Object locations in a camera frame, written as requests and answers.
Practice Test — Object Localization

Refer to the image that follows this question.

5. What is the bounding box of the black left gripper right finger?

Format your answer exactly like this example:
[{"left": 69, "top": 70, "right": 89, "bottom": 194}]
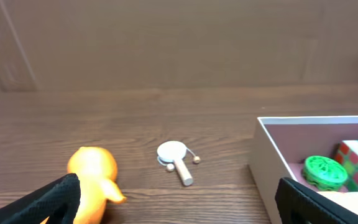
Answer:
[{"left": 275, "top": 177, "right": 358, "bottom": 224}]

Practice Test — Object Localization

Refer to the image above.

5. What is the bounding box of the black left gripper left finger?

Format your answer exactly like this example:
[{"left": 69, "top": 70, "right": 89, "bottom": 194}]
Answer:
[{"left": 0, "top": 173, "right": 81, "bottom": 224}]

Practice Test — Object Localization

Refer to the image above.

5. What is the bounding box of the green round cap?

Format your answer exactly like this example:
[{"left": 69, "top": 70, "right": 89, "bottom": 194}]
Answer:
[{"left": 302, "top": 156, "right": 349, "bottom": 191}]

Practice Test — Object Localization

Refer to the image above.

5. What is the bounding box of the orange dinosaur toy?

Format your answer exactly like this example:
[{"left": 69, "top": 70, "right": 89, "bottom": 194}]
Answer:
[{"left": 40, "top": 146, "right": 127, "bottom": 224}]

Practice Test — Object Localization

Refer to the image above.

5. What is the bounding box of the white box with pink interior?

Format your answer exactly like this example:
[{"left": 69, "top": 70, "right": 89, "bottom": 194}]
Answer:
[{"left": 249, "top": 116, "right": 358, "bottom": 223}]

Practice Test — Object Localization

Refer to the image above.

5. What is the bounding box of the white wooden rattle drum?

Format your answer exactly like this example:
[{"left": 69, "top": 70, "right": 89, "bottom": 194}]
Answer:
[{"left": 157, "top": 141, "right": 201, "bottom": 187}]

